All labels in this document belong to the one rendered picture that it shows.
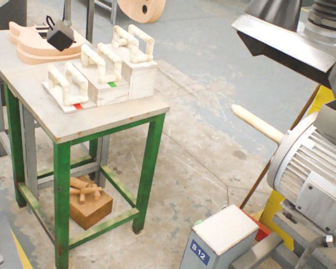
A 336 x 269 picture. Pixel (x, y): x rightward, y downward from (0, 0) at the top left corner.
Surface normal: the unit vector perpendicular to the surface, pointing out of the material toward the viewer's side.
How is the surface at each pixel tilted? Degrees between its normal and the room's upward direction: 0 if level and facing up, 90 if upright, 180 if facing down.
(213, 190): 0
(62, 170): 90
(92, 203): 0
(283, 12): 66
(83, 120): 0
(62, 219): 90
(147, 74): 90
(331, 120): 90
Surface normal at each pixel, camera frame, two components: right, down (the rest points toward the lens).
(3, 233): 0.17, -0.81
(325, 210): -0.76, 0.26
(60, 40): 0.18, 0.75
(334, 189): -0.65, -0.04
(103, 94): 0.58, 0.54
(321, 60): -0.33, -0.48
